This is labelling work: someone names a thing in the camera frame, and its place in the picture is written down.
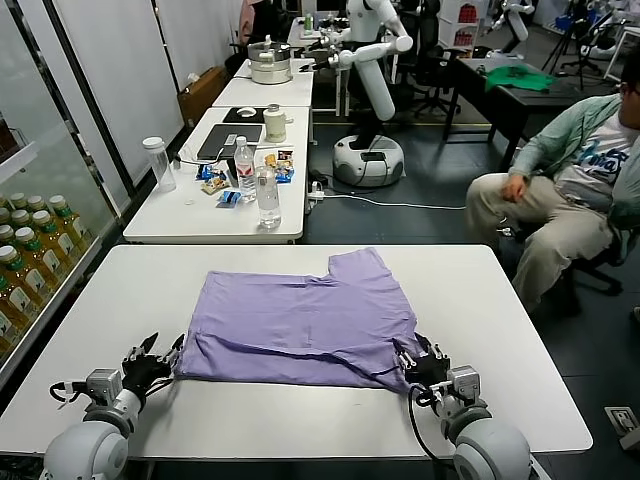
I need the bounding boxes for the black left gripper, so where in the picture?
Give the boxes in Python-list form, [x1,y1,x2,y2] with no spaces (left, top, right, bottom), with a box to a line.
[121,333,186,397]

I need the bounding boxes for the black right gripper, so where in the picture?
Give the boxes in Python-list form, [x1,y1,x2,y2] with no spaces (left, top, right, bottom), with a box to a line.
[393,333,455,389]

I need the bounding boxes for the purple t-shirt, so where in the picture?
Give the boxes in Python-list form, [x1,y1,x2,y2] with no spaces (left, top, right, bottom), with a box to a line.
[177,247,426,394]

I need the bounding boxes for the white side table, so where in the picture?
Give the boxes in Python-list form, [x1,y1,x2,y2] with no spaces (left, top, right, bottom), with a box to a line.
[122,105,311,245]

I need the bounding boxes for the clear tumbler white lid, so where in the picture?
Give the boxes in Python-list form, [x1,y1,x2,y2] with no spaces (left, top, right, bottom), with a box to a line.
[141,136,178,194]

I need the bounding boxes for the tall clear water bottle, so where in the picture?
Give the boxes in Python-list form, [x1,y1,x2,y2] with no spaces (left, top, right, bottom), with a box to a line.
[255,166,282,231]

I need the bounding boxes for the seated person beige trousers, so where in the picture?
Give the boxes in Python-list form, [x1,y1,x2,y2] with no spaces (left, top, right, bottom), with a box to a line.
[464,64,640,321]

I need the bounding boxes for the red label water bottle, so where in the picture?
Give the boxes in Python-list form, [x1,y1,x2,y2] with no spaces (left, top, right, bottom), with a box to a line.
[233,136,257,204]

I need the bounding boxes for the black office chair under person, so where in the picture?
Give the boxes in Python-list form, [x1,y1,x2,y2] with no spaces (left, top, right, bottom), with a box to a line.
[499,219,640,296]

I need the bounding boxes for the metal floor outlet box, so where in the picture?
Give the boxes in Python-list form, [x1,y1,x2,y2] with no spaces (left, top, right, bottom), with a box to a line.
[603,404,640,436]

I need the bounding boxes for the grey closed laptop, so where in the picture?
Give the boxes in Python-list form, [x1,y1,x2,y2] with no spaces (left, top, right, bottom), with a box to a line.
[195,123,264,162]

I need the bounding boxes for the black mouse pad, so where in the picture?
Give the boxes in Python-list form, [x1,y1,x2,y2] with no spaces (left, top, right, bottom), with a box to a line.
[221,106,266,125]

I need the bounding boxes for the cream thermos jug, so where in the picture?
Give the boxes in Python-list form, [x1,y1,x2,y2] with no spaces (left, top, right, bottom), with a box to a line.
[262,103,295,143]

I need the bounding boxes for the brown cardboard box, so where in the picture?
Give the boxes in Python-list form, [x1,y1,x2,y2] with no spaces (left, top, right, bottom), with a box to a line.
[177,66,229,129]

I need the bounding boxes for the white humanoid robot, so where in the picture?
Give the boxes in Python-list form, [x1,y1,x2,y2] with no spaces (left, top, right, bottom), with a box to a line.
[299,0,414,189]

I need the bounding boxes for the empty black office chair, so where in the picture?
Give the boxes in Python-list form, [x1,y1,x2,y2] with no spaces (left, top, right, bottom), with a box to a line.
[409,44,464,119]

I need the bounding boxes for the white table with cooker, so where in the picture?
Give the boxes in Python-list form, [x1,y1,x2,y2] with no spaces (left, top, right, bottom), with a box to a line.
[210,57,315,109]

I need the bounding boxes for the black table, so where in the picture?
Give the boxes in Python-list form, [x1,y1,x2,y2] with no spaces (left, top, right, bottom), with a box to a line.
[442,57,609,171]

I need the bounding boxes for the green cloth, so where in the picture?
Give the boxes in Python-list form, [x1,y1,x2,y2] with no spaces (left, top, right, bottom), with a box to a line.
[484,63,557,94]

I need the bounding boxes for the white shelf red items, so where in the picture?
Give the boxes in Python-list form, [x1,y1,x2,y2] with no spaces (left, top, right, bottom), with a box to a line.
[437,0,484,50]

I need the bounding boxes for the black tripod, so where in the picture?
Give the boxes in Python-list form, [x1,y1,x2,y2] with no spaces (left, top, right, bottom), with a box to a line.
[542,14,604,79]

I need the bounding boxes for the person in pink top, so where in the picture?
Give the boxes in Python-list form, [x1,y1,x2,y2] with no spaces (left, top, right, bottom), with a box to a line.
[238,0,266,46]

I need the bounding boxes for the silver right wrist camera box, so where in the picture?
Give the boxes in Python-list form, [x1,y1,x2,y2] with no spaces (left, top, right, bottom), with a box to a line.
[447,365,482,401]

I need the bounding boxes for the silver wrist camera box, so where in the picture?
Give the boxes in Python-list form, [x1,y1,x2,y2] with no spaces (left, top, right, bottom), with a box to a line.
[85,368,124,401]
[447,365,482,401]

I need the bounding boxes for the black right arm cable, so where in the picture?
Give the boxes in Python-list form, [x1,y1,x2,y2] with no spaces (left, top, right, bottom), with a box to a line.
[405,379,457,464]

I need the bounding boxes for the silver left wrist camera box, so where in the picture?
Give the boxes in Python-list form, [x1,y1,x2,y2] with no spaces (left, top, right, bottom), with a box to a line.
[85,368,124,401]

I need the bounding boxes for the left wrist camera cable plug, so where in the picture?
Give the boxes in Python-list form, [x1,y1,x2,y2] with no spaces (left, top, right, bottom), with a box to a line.
[49,380,90,407]

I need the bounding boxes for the white floor cable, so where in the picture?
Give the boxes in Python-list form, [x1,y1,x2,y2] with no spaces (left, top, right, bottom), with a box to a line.
[319,192,514,236]

